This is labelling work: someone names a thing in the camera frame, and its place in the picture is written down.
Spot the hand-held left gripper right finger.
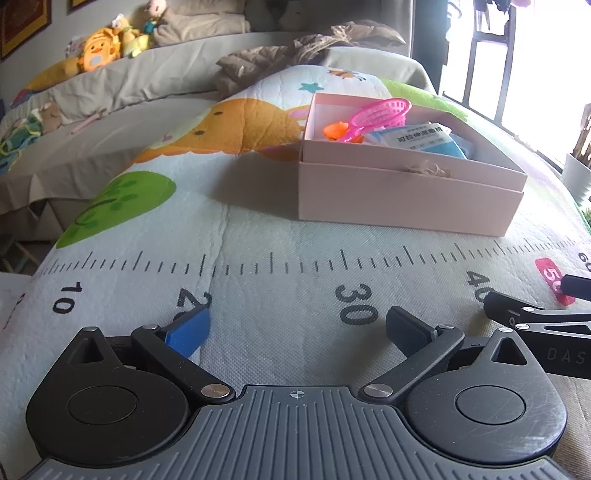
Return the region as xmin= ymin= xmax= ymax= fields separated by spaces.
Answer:
xmin=362 ymin=305 xmax=532 ymax=401

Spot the pink headed baby doll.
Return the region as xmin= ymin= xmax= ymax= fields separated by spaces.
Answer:
xmin=141 ymin=0 xmax=169 ymax=35

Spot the orange duck plush toy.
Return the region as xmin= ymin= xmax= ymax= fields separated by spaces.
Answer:
xmin=78 ymin=28 xmax=125 ymax=72

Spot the brown padded jacket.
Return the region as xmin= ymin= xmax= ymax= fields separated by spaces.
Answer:
xmin=215 ymin=19 xmax=407 ymax=100

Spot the small brown item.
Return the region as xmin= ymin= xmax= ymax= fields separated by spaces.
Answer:
xmin=402 ymin=159 xmax=455 ymax=178

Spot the pink cardboard box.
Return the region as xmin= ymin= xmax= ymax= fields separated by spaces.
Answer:
xmin=298 ymin=92 xmax=528 ymax=238

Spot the grey plush toy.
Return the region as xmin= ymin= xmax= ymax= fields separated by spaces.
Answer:
xmin=247 ymin=0 xmax=324 ymax=33

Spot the small brown plush toy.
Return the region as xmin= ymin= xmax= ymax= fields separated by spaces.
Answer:
xmin=39 ymin=102 xmax=63 ymax=134

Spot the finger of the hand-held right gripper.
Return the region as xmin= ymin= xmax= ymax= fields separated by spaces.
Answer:
xmin=482 ymin=291 xmax=591 ymax=343
xmin=560 ymin=274 xmax=591 ymax=296

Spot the grey covered sofa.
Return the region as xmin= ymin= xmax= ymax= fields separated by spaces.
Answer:
xmin=0 ymin=30 xmax=439 ymax=241

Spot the printed cartoon play mat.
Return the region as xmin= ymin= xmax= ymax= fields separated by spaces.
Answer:
xmin=0 ymin=65 xmax=591 ymax=467

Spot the thin pink stick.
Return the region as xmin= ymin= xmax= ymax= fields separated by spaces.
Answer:
xmin=69 ymin=107 xmax=108 ymax=136

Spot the blue white packet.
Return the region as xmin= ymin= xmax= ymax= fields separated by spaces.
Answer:
xmin=362 ymin=122 xmax=472 ymax=160

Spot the tall plant in white pot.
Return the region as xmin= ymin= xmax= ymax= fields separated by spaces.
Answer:
xmin=562 ymin=104 xmax=591 ymax=204

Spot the yellow plush toy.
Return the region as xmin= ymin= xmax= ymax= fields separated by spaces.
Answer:
xmin=111 ymin=14 xmax=151 ymax=58

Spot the beige folded blanket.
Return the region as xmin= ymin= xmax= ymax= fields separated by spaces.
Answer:
xmin=152 ymin=0 xmax=250 ymax=47

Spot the yellow cushion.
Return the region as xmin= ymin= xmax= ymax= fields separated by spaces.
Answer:
xmin=23 ymin=58 xmax=84 ymax=93

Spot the pink plastic toy net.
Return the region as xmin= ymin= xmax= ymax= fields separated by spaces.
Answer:
xmin=333 ymin=98 xmax=413 ymax=144

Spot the colourful patterned cloth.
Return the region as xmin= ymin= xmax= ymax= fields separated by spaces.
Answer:
xmin=0 ymin=111 xmax=44 ymax=171

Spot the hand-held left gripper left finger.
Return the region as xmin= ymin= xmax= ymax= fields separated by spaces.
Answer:
xmin=69 ymin=307 xmax=234 ymax=402

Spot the grey curtain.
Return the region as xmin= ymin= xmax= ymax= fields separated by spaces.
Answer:
xmin=413 ymin=0 xmax=451 ymax=95

